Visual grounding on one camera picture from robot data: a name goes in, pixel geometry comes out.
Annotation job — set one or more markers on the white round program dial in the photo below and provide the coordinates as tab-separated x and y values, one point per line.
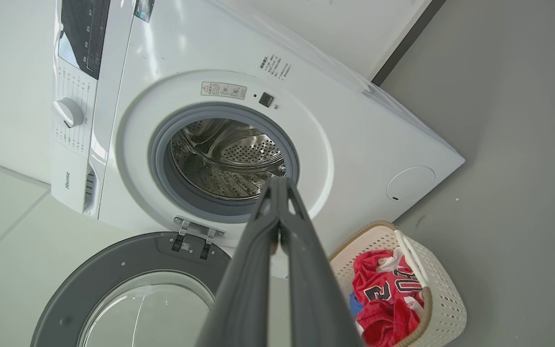
68	112

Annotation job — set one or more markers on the metal door hinge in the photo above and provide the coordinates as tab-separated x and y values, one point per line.
195	233

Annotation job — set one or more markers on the red basketball jersey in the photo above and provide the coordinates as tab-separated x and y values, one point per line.
383	289

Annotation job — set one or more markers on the stainless steel washer drum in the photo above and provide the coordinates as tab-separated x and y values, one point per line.
229	154

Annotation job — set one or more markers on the black door latch socket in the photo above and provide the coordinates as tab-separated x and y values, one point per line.
266	100

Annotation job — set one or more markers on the blue cloth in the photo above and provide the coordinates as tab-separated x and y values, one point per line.
354	306

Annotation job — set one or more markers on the white detergent drawer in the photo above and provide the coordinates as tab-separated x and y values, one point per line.
72	185

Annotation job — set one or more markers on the dark label sticker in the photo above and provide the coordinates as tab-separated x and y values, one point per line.
144	9

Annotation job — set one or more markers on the black control display panel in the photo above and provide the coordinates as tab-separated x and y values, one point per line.
85	33

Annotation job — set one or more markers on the cream perforated laundry basket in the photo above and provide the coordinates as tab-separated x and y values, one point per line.
446	299

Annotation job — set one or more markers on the white warning sticker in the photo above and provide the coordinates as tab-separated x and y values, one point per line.
223	90

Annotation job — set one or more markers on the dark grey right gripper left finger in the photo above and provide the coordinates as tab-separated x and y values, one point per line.
248	289

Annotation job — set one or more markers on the white front-load washing machine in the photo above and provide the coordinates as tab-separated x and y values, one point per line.
354	144

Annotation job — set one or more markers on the round white filter cover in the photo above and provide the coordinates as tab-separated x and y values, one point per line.
411	184

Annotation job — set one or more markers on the dark round washer door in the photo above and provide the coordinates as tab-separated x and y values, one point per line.
85	279

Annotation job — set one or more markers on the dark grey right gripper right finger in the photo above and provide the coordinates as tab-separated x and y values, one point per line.
316	294

